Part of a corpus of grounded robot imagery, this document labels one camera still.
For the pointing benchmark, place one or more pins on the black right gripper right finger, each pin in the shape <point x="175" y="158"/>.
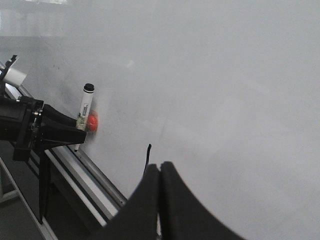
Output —
<point x="182" y="215"/>

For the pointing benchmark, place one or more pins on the white whiteboard marker pen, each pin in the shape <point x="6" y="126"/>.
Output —
<point x="85" y="106"/>

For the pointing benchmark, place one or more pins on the aluminium whiteboard tray rail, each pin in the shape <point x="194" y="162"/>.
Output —
<point x="93" y="188"/>

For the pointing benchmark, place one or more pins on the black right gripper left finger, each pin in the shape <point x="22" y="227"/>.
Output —
<point x="137" y="219"/>

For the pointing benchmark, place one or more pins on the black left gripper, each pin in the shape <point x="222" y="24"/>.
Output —
<point x="19" y="120"/>

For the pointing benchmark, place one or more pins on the white paper roll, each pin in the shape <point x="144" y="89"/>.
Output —
<point x="11" y="75"/>

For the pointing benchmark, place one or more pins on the red round magnet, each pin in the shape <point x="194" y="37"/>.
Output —
<point x="92" y="122"/>

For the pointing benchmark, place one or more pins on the white whiteboard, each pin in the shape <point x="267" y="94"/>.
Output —
<point x="227" y="90"/>

